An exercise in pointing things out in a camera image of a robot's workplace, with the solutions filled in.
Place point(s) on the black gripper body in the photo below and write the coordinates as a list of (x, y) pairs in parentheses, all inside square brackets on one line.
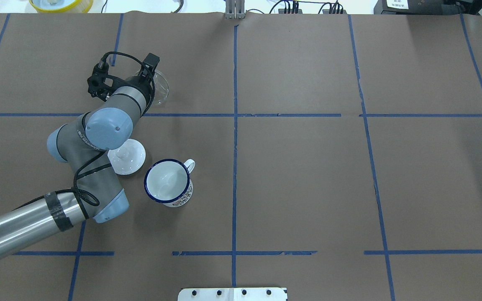
[(145, 78)]

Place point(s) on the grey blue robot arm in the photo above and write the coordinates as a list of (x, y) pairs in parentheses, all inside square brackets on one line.
[(96, 191)]

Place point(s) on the white ceramic lid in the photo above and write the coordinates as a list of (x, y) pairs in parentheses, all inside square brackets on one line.
[(128, 158)]

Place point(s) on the yellow tape roll with plate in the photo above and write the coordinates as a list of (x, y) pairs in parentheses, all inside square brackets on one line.
[(62, 6)]

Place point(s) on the white enamel mug blue rim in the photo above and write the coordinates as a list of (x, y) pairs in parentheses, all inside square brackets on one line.
[(168, 182)]

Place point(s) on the black device box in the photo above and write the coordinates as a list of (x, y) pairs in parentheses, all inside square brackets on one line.
[(418, 7)]

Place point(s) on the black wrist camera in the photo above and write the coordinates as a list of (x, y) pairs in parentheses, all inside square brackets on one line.
[(150, 63)]

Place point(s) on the aluminium frame post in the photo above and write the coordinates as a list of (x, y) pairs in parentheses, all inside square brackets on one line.
[(235, 9)]

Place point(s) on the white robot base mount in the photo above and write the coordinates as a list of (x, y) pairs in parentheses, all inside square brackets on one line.
[(234, 294)]

